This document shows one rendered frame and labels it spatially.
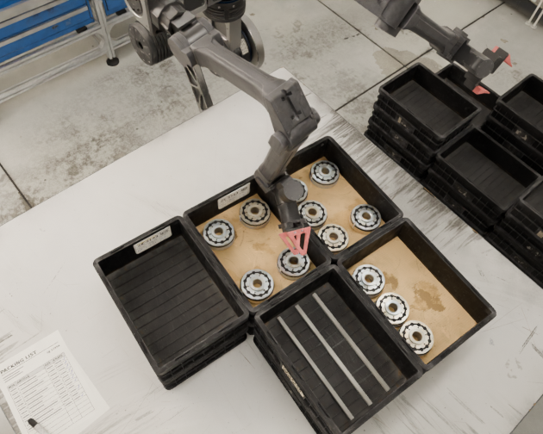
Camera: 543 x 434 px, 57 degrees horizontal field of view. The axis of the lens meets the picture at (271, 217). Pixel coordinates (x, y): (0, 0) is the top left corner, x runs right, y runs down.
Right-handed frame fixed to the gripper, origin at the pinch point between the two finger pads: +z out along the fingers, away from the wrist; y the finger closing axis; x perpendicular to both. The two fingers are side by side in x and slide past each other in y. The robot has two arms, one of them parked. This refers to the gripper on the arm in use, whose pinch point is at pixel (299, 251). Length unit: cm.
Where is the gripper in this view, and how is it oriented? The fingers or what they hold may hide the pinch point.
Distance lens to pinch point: 144.7
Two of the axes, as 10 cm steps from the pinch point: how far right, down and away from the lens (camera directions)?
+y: -1.7, 0.6, 9.8
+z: 2.5, 9.7, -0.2
